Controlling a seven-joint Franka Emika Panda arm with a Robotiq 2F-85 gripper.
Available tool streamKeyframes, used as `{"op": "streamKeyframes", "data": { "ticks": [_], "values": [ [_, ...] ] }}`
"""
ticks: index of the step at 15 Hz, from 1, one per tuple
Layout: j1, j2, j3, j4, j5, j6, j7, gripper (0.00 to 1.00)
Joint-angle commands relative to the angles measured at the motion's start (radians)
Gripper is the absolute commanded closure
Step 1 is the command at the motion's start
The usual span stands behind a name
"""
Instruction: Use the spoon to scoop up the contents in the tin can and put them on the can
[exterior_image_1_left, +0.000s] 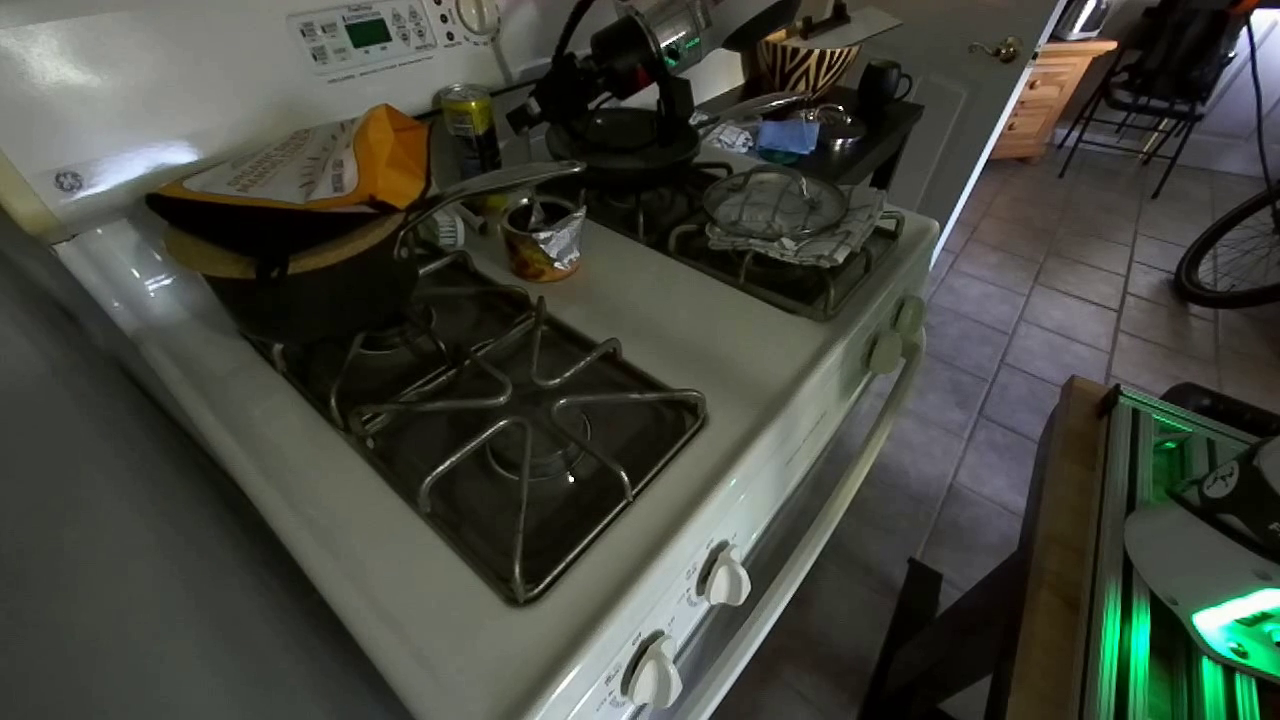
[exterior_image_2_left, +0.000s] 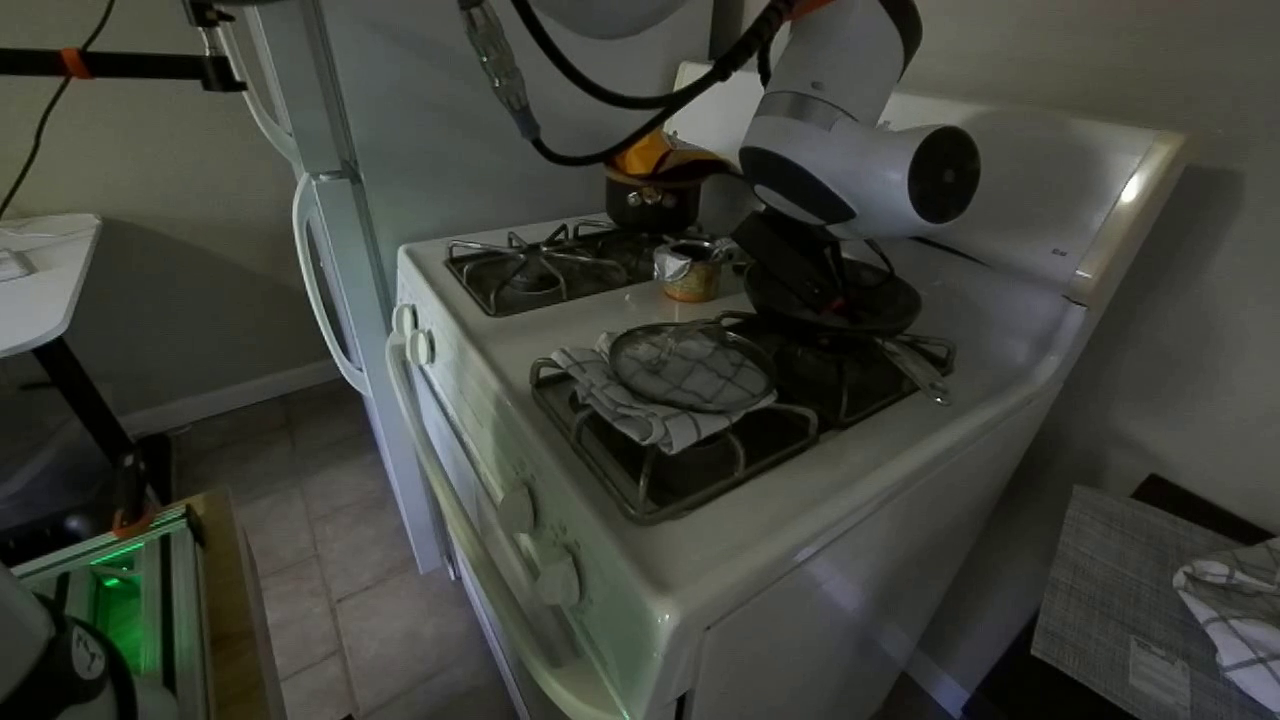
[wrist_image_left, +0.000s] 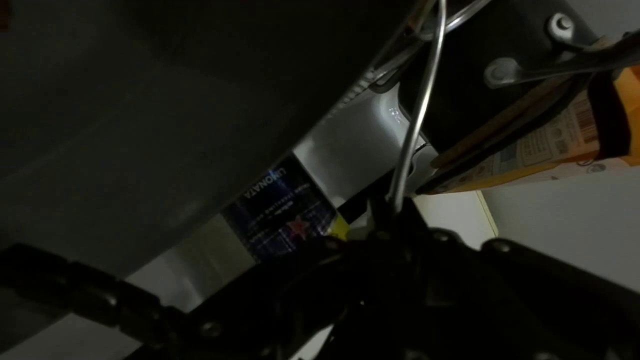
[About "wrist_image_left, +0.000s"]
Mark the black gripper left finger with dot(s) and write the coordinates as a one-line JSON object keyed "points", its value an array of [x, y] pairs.
{"points": [[300, 301]]}

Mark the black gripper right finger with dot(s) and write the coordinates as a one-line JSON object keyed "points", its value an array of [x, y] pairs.
{"points": [[506, 306]]}

